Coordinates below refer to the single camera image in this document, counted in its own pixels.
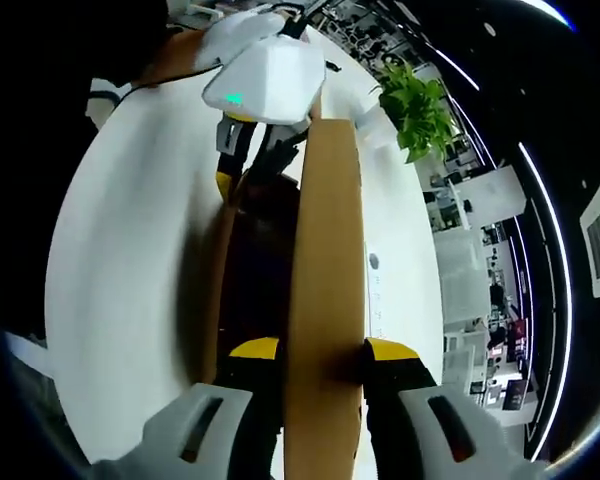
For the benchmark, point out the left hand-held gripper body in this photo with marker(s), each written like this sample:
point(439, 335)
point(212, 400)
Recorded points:
point(275, 75)

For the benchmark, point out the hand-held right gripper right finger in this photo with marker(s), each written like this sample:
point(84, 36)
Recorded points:
point(445, 440)

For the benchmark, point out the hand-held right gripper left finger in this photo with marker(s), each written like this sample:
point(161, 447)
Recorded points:
point(200, 435)

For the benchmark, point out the brown cardboard shoe box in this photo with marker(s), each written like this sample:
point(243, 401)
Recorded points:
point(325, 250)

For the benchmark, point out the black computer mouse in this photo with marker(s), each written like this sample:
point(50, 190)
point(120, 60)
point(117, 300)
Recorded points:
point(332, 65)

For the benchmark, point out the green potted plant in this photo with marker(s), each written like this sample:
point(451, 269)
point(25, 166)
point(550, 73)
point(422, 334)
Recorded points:
point(415, 110)

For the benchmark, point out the ceiling light strip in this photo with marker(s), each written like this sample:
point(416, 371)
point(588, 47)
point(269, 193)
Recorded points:
point(570, 300)

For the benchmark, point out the white office partition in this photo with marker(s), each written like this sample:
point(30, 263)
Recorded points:
point(490, 197)

